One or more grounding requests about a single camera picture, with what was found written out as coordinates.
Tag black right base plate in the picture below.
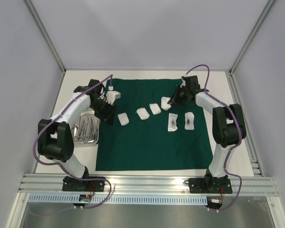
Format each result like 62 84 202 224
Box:
184 176 233 194

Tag dark green surgical drape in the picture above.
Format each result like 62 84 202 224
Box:
96 79 212 171

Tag aluminium front rail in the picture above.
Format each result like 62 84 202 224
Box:
18 173 278 197

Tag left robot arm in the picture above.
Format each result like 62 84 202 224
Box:
33 79 121 190

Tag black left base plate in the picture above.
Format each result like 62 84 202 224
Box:
62 176 105 192

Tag slotted white cable duct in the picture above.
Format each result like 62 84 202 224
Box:
28 193 208 206

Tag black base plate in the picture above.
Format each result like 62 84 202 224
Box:
184 176 233 194
62 176 105 192

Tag steel tweezers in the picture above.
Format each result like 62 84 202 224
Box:
88 117 94 140
84 118 92 141
94 117 100 141
91 117 97 140

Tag white gauze pad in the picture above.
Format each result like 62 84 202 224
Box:
118 113 129 126
137 108 150 120
161 96 171 111
149 104 161 115

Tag aluminium frame post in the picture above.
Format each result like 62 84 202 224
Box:
229 0 277 76
23 0 66 75

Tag left aluminium frame post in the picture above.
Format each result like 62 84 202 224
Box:
23 0 66 75

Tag stainless steel instrument tray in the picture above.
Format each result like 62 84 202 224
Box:
71 110 98 146

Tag right aluminium frame post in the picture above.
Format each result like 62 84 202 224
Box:
229 0 277 76

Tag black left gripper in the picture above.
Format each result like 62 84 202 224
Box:
90 99 118 126

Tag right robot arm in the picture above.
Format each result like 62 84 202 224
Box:
167 76 247 192

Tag clear suture packet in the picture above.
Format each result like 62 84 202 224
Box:
168 113 178 132
184 112 194 130

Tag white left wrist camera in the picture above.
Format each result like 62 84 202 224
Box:
106 86 121 105

